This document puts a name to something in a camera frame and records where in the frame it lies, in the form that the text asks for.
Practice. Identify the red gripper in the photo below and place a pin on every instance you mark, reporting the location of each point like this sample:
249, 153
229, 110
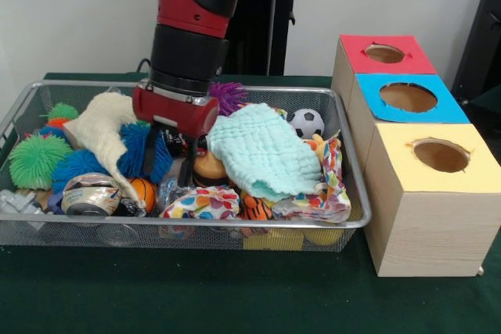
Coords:
176, 111

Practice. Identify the clear plastic packet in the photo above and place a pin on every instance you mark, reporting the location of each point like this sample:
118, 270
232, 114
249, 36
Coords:
170, 189

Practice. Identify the mint green muslin cloth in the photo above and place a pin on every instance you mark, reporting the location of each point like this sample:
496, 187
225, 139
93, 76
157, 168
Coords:
266, 146

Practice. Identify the wooden three-hole box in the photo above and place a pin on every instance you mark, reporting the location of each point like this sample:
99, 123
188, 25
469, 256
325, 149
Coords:
430, 224

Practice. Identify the polka dot cloth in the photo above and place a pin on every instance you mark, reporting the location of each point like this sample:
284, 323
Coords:
332, 201
203, 203

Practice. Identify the cream muslin cloth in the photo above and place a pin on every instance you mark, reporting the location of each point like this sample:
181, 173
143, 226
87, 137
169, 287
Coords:
102, 126

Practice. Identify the purple spiky ball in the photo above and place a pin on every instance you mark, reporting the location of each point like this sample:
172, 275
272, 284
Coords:
227, 95

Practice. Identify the crushed cream can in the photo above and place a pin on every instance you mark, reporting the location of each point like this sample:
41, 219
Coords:
90, 195

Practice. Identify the green spiky ball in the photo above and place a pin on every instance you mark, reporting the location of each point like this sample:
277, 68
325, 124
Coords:
37, 162

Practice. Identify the dark green table cloth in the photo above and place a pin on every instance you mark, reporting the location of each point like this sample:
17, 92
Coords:
195, 295
489, 100

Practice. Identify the small soccer ball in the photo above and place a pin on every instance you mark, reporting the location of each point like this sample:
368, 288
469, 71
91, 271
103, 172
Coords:
309, 123

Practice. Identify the black upright stand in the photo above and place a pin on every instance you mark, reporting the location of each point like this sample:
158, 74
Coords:
481, 36

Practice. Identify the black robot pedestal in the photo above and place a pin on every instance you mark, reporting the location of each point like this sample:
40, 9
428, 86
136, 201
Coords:
270, 36

